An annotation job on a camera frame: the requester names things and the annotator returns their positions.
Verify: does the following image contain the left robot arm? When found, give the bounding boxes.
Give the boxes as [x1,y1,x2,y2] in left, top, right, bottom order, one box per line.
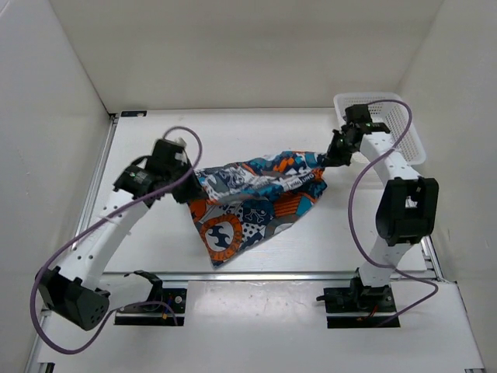
[38,138,202,331]

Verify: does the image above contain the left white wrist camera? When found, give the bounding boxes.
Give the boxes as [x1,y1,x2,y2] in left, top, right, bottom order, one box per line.
[174,137,186,148]

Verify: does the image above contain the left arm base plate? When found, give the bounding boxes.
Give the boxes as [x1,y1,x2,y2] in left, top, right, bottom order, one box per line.
[113,283,188,327]

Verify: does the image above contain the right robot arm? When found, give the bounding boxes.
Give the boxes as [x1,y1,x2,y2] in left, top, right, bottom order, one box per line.
[325,104,439,312]

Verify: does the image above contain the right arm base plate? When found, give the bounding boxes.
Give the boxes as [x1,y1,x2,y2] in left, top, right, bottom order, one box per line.
[316,285,401,329]

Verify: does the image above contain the purple cable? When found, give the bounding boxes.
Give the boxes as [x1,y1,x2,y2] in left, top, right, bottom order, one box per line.
[29,126,203,355]
[347,99,440,328]

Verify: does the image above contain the aluminium front rail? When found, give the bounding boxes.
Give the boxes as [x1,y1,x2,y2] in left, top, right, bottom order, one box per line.
[155,271,440,283]

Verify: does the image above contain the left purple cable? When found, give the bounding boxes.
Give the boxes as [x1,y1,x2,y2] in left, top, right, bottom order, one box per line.
[29,126,203,355]

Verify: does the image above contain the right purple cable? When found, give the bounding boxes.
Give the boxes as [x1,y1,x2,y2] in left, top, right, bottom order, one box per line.
[347,99,440,328]

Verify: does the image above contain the colourful patterned shorts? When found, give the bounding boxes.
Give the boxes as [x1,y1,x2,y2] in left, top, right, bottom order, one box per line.
[187,151,327,267]

